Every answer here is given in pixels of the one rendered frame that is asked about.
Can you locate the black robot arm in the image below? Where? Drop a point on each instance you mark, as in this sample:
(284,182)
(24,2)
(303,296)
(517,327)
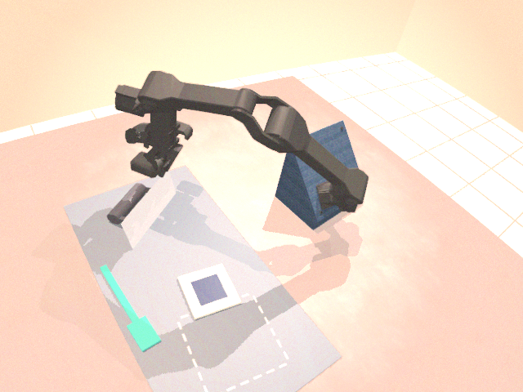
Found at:
(162,95)

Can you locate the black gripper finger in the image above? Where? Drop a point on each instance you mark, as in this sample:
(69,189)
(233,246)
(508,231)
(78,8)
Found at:
(173,154)
(165,167)

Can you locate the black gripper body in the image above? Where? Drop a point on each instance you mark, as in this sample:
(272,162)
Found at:
(163,141)

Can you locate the white square tile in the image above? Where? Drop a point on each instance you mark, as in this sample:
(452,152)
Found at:
(208,291)

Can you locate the turquoise small trowel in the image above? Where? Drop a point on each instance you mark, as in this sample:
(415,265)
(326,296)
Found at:
(140,328)

